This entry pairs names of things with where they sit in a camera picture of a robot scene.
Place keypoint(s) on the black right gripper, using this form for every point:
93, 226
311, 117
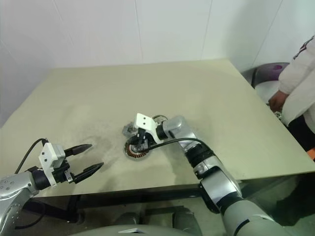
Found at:
142, 133

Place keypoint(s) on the round motor housing copper windings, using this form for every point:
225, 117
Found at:
130, 154

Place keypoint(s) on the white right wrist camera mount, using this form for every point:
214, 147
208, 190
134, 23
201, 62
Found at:
145, 121

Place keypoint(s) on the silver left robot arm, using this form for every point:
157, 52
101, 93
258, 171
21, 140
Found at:
14, 186

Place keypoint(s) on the person's bare hand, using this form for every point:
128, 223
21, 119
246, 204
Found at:
278, 100

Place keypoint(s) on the person in white jacket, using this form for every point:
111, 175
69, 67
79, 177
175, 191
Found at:
300, 81

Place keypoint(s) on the grey round motor lid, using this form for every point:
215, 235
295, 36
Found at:
128, 129

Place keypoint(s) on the silver spoked rotor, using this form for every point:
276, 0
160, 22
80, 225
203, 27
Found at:
160, 118

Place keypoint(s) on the person's white-sleeved forearm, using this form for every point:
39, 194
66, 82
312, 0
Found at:
288, 78

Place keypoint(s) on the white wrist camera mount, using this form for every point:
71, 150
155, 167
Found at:
145, 121
46, 155

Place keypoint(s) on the dark grey folding chair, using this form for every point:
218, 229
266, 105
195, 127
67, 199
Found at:
265, 71

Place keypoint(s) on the orange object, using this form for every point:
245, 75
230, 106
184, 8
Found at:
312, 153

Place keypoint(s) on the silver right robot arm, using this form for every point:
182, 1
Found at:
221, 182

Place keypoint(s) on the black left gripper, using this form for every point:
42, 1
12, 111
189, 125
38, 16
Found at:
62, 173

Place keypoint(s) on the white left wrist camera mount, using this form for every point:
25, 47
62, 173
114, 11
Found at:
46, 155

